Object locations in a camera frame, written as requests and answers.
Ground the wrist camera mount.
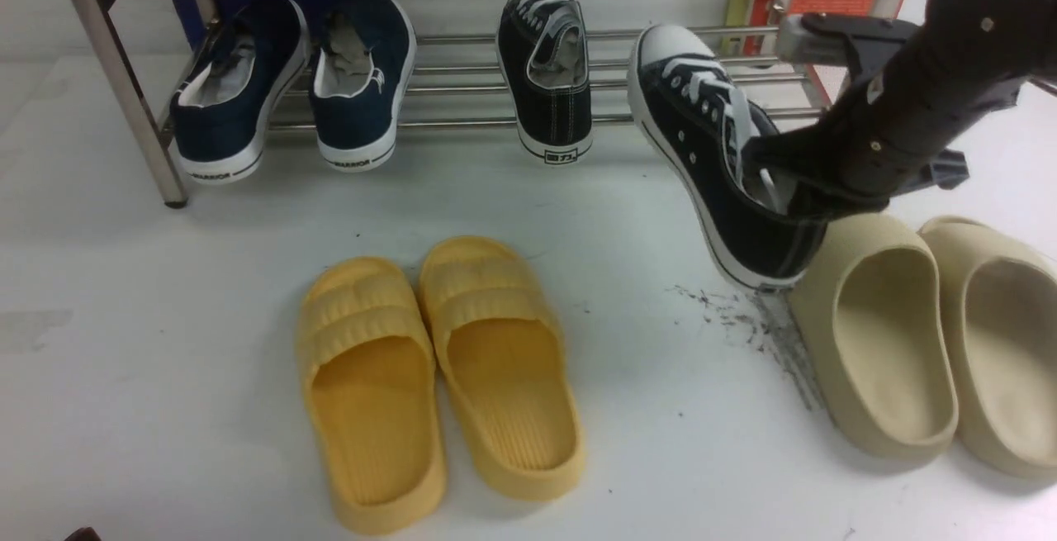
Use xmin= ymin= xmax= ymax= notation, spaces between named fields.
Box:
xmin=775 ymin=12 xmax=920 ymax=72

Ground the left yellow rubber slipper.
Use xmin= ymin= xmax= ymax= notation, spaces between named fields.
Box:
xmin=295 ymin=256 xmax=447 ymax=536

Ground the yellow rubber slipper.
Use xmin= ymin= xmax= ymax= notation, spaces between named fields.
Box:
xmin=419 ymin=236 xmax=585 ymax=502
xmin=295 ymin=256 xmax=447 ymax=536

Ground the black canvas sneaker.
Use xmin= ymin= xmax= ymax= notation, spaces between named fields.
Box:
xmin=627 ymin=25 xmax=826 ymax=292
xmin=495 ymin=0 xmax=593 ymax=166

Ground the stainless steel shoe rack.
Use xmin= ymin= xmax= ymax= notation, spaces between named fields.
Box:
xmin=47 ymin=0 xmax=924 ymax=210

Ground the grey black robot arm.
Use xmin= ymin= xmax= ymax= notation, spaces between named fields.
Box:
xmin=736 ymin=0 xmax=1056 ymax=224

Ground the left navy canvas shoe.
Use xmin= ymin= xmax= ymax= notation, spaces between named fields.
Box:
xmin=169 ymin=0 xmax=310 ymax=186

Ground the right beige foam slide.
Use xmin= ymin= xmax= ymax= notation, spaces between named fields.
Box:
xmin=920 ymin=214 xmax=1056 ymax=482

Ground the left beige foam slide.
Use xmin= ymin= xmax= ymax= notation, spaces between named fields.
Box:
xmin=789 ymin=214 xmax=959 ymax=463

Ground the beige foam slide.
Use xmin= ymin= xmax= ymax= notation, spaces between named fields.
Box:
xmin=789 ymin=214 xmax=959 ymax=463
xmin=920 ymin=214 xmax=1056 ymax=482

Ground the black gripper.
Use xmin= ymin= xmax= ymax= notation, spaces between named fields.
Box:
xmin=741 ymin=0 xmax=1028 ymax=224

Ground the navy canvas shoe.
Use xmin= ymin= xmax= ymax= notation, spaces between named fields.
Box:
xmin=307 ymin=0 xmax=418 ymax=173
xmin=169 ymin=0 xmax=310 ymax=186

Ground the right navy canvas shoe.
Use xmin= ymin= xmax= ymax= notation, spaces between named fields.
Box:
xmin=307 ymin=0 xmax=418 ymax=173

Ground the right yellow rubber slipper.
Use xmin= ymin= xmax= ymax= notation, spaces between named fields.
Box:
xmin=419 ymin=236 xmax=585 ymax=502

